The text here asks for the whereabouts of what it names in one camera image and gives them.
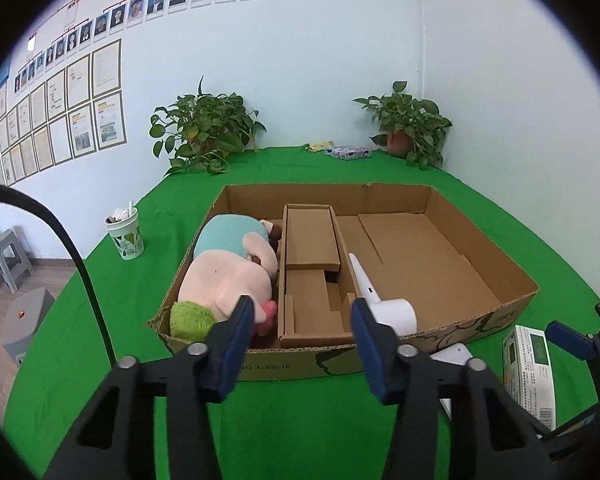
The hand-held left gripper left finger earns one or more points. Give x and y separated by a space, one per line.
235 345

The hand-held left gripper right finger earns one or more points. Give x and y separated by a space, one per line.
375 355

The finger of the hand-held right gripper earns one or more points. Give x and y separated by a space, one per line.
580 430
570 338

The white handheld device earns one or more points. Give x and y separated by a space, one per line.
395 312

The white medicine box green label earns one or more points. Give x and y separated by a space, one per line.
530 375

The pink and teal plush toy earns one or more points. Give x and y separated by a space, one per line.
220 280

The large cardboard box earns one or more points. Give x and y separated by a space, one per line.
420 260

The small brown cardboard box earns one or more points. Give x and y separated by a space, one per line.
307 240

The white flat rectangular device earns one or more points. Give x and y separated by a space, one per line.
452 355

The green tablecloth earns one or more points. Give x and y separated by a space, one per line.
130 310

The green patterned cup with straw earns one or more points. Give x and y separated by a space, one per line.
125 235

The patterned tissue packet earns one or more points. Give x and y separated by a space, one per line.
350 152

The grey stool with red dot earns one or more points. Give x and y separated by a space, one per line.
27 320

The yellow packet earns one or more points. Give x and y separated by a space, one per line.
319 147

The bushy potted plant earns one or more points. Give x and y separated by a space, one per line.
205 120

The potted plant in red pot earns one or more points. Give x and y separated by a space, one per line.
405 120

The grey plastic stool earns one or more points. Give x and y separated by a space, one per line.
12 255

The row of portrait photos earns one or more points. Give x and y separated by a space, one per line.
155 2

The wall of framed certificates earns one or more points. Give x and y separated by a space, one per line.
80 110

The blue wall poster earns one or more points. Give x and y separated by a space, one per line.
2 76

